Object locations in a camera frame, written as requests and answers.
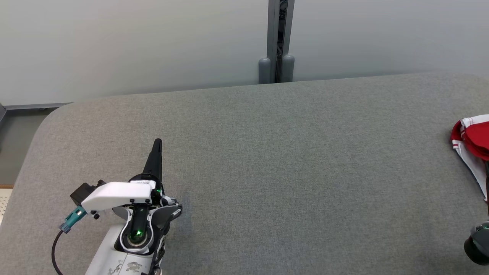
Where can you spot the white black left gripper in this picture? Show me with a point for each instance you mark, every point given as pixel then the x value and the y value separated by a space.
pixel 118 193

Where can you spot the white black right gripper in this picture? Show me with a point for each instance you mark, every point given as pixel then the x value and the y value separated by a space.
pixel 479 246

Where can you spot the red white jersey shirt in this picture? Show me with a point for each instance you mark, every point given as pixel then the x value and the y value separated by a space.
pixel 471 168

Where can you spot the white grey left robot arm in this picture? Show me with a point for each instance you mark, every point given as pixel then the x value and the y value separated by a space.
pixel 110 252

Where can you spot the grey fabric sofa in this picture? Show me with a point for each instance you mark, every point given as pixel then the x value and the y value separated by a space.
pixel 267 172

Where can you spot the white perforated laundry basket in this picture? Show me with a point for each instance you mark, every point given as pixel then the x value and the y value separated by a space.
pixel 4 202

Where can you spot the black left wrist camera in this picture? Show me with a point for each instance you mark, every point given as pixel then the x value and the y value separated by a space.
pixel 82 191

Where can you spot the grey partition base rail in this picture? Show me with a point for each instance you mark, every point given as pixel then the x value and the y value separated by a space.
pixel 34 106

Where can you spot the grey metal partition post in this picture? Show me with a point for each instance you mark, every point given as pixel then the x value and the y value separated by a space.
pixel 277 38

